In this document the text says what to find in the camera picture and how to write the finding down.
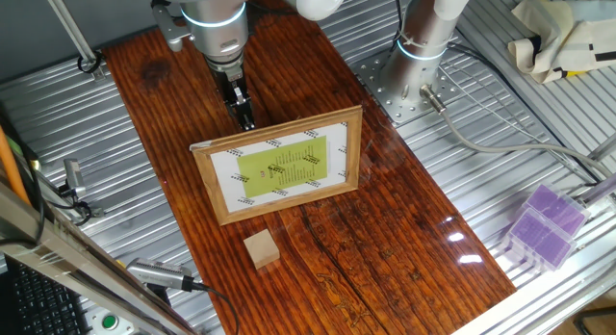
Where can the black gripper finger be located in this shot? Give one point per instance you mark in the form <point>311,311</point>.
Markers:
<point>236,116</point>
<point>245,109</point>

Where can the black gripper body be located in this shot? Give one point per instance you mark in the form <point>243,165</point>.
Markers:
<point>228,77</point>

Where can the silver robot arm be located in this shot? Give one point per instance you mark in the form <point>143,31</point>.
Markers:
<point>418,27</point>

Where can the light wooden block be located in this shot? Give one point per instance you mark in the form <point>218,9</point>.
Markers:
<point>261,248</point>

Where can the thin metal pole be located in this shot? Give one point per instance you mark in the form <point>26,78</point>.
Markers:
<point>67,22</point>

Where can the dark wooden board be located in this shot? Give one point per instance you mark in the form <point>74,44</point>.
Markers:
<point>385,229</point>

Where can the green push button box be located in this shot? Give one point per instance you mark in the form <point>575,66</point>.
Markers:
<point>110,321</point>

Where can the black keyboard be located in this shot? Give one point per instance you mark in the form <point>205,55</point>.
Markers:
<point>43,306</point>

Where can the clear box with purple contents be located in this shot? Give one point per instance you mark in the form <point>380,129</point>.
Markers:
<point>541,239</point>
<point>558,207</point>

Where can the beige cloth bag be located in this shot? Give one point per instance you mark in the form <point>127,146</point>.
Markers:
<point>568,41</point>

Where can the aluminium edge profile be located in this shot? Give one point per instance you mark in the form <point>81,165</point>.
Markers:
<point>553,296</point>

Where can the wooden picture frame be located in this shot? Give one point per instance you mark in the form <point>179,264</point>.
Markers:
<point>284,166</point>

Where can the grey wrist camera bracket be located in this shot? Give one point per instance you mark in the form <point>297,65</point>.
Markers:
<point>171,27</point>

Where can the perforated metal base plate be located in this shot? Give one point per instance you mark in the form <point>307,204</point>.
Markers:
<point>385,96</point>

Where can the small grey camera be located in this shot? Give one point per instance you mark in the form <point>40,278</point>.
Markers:
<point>74,178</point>

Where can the silver depth camera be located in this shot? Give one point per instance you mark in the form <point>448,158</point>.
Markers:
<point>156,272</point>

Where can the aluminium frame beam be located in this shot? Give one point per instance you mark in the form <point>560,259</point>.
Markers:
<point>72,263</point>

